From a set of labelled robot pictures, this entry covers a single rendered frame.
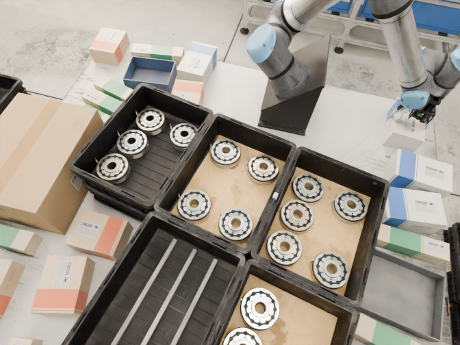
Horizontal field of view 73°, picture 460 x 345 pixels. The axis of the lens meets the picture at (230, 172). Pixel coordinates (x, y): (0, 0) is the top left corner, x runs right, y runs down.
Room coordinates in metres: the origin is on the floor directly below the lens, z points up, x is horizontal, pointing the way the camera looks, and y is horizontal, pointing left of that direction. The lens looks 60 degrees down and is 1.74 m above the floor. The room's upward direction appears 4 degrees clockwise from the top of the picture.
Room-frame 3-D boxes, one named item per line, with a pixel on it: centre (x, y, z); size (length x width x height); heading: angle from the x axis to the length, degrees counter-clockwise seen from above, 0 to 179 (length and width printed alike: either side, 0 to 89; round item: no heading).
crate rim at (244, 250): (0.46, 0.00, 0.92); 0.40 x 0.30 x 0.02; 158
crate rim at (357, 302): (0.34, -0.28, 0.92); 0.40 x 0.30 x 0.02; 158
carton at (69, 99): (0.79, 0.60, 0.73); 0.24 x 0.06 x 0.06; 65
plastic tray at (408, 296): (0.19, -0.55, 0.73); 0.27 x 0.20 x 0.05; 71
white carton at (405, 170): (0.61, -0.71, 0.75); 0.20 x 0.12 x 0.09; 73
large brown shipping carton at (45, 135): (0.52, 0.66, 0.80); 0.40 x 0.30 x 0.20; 170
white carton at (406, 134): (0.86, -0.71, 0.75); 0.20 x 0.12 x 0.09; 163
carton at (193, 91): (0.91, 0.21, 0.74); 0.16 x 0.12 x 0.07; 178
